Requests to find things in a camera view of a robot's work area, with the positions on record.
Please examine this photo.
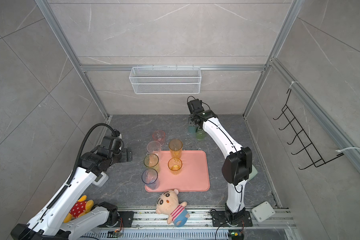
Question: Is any teal dimpled glass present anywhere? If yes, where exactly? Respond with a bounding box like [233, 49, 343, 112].
[188, 118, 197, 135]

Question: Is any tall yellow glass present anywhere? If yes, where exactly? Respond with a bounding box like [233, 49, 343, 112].
[169, 139, 183, 159]

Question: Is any short pink glass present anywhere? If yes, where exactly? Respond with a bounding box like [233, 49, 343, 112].
[152, 130, 166, 146]

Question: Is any tall green glass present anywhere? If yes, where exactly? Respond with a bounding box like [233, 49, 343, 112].
[143, 154, 160, 172]

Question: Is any tall blue glass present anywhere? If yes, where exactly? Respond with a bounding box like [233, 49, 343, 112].
[142, 169, 159, 190]

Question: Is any clear glass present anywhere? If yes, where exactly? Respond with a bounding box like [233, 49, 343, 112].
[147, 141, 162, 159]

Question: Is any short yellow glass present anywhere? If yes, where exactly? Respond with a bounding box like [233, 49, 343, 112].
[168, 158, 183, 175]

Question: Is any pink plastic tray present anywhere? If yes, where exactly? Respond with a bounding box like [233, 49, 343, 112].
[145, 151, 210, 192]

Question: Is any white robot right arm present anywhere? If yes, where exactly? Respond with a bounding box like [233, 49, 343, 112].
[187, 98, 253, 224]

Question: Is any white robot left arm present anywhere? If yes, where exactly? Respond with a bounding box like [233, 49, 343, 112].
[11, 133, 131, 240]

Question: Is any white digital clock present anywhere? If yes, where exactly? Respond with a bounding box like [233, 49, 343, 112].
[92, 172, 109, 187]

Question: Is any short green glass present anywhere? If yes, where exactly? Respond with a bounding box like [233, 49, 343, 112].
[195, 128, 207, 141]

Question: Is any yellow plush toy red dress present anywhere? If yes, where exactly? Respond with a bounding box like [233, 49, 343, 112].
[63, 195, 94, 223]

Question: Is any boy plush doll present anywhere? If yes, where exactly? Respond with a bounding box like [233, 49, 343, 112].
[156, 189, 190, 228]

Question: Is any pale green box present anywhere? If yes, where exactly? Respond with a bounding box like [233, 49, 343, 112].
[248, 165, 258, 181]

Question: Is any white square box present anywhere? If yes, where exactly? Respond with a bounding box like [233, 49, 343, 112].
[252, 201, 276, 223]

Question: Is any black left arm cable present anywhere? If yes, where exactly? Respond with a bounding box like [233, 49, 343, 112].
[65, 122, 121, 185]

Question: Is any white wire mesh basket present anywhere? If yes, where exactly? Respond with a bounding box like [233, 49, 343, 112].
[129, 67, 202, 95]

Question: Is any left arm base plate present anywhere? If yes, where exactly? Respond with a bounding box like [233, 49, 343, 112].
[114, 211, 135, 229]

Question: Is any aluminium rail at front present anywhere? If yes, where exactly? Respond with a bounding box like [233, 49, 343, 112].
[77, 207, 301, 240]

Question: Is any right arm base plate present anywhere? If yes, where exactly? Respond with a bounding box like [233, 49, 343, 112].
[210, 209, 253, 227]

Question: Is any black wire hook rack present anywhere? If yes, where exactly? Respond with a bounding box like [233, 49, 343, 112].
[273, 89, 345, 171]

